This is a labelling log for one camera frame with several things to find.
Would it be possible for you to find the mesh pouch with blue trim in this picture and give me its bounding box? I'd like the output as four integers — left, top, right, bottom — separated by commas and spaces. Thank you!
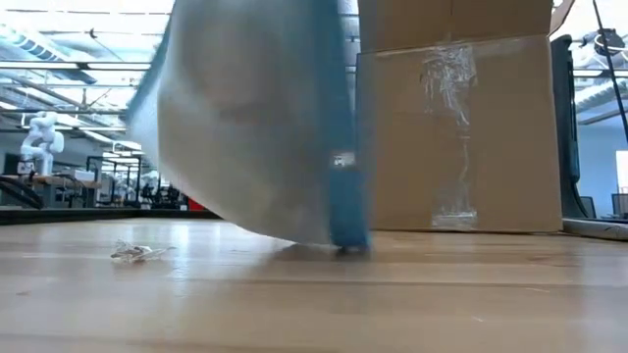
125, 0, 372, 252

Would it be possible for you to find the brown cardboard box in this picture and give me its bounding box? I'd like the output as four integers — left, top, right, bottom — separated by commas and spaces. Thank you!
355, 0, 578, 234

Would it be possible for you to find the clear bag with pink item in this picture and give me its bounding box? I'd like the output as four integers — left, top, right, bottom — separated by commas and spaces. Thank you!
109, 238, 177, 265

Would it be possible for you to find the grey metal bar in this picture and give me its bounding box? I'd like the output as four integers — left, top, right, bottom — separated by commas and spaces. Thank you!
561, 217, 628, 242

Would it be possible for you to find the clear packing tape strip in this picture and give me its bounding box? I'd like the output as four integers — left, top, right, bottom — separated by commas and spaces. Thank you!
420, 43, 480, 230

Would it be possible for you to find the wooden workbench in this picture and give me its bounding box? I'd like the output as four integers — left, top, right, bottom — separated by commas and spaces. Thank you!
0, 174, 103, 210

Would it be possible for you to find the black tower on white base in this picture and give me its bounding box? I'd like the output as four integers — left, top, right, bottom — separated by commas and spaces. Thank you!
549, 33, 591, 220

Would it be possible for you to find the black mesh chair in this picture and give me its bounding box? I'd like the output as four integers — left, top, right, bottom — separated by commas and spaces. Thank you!
610, 192, 628, 218
580, 195, 598, 220

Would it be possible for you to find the long ceiling light bar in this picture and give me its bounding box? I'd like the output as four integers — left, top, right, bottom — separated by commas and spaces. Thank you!
0, 59, 628, 78

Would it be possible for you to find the white panel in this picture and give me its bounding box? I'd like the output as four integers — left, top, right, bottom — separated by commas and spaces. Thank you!
615, 149, 628, 195

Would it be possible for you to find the black metal rack frame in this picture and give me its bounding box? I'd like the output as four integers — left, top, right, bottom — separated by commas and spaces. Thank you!
85, 154, 143, 208

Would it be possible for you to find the black looped cable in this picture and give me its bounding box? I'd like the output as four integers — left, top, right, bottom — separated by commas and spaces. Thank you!
0, 175, 45, 211

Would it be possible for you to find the black ceiling cord reel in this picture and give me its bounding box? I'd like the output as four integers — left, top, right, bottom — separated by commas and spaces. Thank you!
592, 27, 628, 57

